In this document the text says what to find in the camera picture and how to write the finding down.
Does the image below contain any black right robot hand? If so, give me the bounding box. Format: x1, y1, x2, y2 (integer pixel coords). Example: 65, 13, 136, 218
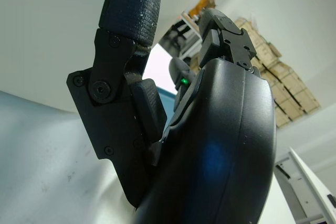
66, 0, 278, 224

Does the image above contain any cream white toaster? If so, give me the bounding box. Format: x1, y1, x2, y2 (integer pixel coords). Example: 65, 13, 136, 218
0, 0, 197, 116

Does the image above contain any wooden crate stack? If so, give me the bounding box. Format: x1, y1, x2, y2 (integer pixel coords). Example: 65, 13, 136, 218
188, 16, 321, 129

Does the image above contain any black office chair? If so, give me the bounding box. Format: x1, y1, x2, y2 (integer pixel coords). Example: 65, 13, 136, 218
160, 20, 194, 49

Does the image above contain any white desk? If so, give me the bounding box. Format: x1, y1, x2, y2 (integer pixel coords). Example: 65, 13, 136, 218
157, 10, 203, 63

